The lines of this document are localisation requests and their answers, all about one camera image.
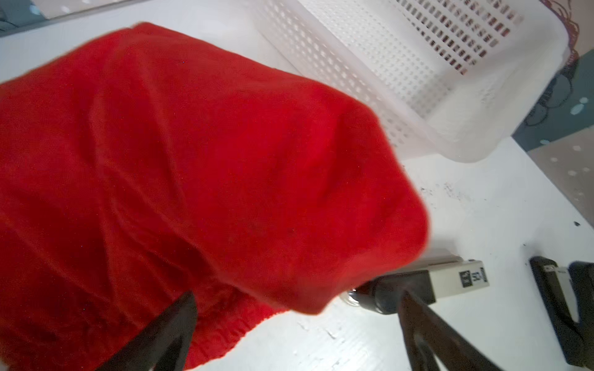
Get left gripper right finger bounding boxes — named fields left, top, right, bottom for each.
left=398, top=290, right=500, bottom=370

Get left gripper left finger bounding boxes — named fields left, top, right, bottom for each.
left=99, top=292, right=198, bottom=371

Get red shorts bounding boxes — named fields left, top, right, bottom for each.
left=1, top=23, right=429, bottom=370

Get white plastic basket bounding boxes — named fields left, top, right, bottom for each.
left=244, top=0, right=569, bottom=162

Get grey stapler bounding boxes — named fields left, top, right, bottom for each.
left=340, top=255, right=490, bottom=315

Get small black device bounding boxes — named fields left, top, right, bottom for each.
left=530, top=256, right=593, bottom=370

